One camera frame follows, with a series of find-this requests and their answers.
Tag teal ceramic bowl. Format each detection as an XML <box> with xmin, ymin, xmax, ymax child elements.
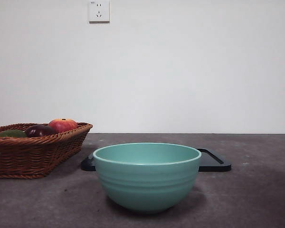
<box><xmin>93</xmin><ymin>142</ymin><xmax>202</xmax><ymax>213</ymax></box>

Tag green avocado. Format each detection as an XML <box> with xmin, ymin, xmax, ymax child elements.
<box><xmin>0</xmin><ymin>129</ymin><xmax>28</xmax><ymax>138</ymax></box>

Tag red yellow apple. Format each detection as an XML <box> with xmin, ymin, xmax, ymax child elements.
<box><xmin>48</xmin><ymin>118</ymin><xmax>79</xmax><ymax>133</ymax></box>

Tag black rectangular tray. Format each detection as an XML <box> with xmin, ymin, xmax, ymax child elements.
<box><xmin>80</xmin><ymin>148</ymin><xmax>233</xmax><ymax>172</ymax></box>

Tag brown wicker basket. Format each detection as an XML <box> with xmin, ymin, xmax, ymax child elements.
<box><xmin>0</xmin><ymin>122</ymin><xmax>94</xmax><ymax>179</ymax></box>

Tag white wall socket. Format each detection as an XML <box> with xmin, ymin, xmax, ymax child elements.
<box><xmin>89</xmin><ymin>0</ymin><xmax>110</xmax><ymax>24</ymax></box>

